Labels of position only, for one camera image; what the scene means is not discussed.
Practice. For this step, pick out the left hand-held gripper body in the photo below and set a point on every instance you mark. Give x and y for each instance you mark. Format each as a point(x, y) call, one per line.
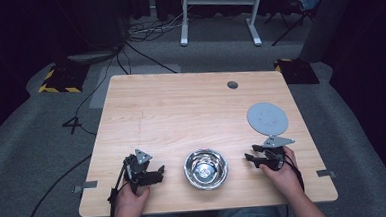
point(136, 167)

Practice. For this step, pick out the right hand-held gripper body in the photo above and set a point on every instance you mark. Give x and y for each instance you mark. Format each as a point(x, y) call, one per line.
point(276, 152)

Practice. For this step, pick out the person's right hand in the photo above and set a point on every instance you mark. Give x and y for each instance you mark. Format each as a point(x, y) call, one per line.
point(283, 179)

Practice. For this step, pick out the person's left hand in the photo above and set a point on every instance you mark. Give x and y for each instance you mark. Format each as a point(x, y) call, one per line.
point(129, 203)

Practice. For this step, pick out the grey round disc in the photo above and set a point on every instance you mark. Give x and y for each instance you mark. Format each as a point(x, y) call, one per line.
point(267, 119)

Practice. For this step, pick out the stainless steel bowl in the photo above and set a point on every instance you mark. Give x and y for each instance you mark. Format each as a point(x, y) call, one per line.
point(206, 169)

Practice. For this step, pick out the black yellow striped base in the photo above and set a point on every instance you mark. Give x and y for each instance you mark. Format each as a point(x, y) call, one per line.
point(297, 71)
point(64, 78)

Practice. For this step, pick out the black folding chair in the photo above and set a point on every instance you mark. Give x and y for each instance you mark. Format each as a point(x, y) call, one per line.
point(293, 18)

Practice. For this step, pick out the grey metal table bracket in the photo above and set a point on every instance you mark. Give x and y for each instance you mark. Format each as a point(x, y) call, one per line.
point(86, 185)
point(326, 173)

